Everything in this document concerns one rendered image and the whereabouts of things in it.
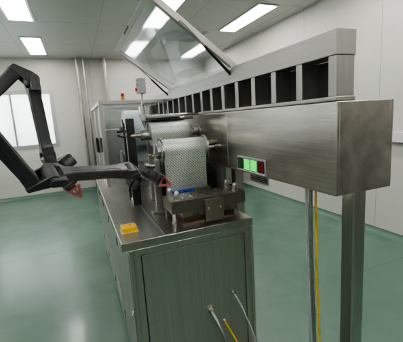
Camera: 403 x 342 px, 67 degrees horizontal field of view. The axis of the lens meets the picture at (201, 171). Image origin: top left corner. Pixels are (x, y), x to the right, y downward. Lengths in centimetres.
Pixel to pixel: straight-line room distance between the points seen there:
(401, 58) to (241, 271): 281
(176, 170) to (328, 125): 87
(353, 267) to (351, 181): 37
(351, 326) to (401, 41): 296
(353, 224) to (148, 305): 95
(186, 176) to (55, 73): 579
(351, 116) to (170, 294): 109
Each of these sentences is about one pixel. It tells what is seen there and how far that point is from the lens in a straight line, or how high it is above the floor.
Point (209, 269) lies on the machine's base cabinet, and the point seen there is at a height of 68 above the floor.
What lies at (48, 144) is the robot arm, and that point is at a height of 133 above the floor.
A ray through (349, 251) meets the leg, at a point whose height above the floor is 88.
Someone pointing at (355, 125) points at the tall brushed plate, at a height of 136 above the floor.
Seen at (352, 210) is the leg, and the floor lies 105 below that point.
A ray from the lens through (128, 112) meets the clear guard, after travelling 262.
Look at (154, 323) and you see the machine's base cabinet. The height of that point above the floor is 48.
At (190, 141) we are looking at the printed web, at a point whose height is 129.
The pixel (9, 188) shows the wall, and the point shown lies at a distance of 735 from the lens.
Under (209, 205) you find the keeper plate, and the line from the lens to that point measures 151.
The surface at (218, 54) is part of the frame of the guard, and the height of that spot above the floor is 172.
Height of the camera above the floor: 141
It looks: 10 degrees down
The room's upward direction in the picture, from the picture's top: 4 degrees counter-clockwise
